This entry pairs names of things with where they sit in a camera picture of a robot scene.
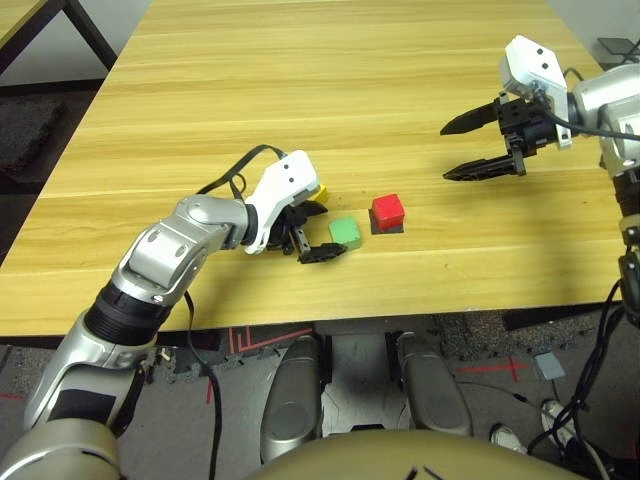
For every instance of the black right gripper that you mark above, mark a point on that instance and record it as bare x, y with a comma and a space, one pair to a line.
525, 127

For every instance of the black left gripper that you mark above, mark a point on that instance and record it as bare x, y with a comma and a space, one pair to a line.
290, 227

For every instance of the green wooden block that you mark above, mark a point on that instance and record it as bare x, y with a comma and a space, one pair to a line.
345, 231

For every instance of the yellow wooden block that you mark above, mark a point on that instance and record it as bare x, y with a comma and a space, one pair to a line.
323, 193

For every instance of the red wooden block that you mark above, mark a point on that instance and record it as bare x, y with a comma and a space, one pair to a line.
388, 209

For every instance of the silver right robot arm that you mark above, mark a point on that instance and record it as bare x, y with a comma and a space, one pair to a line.
607, 105

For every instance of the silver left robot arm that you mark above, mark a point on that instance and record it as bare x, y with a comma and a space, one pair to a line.
165, 250

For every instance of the black square pad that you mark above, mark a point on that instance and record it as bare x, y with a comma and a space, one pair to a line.
387, 229

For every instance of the black folding stand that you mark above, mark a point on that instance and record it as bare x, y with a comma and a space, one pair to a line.
620, 48

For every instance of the grey robot right foot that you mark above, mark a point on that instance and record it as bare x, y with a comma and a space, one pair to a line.
435, 390

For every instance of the grey floor pedal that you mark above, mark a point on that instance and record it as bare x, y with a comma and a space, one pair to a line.
548, 366

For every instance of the beige robot torso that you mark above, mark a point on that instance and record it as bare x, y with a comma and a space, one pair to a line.
400, 460

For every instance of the black foam mat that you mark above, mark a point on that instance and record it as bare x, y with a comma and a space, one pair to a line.
25, 130

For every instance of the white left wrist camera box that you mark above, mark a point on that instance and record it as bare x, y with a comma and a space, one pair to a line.
285, 185

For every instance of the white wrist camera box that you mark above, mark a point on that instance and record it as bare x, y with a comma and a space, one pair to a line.
535, 65
285, 185

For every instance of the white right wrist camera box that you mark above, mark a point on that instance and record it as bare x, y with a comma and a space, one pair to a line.
535, 65

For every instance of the wooden side table black frame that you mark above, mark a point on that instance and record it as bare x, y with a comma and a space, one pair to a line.
25, 15

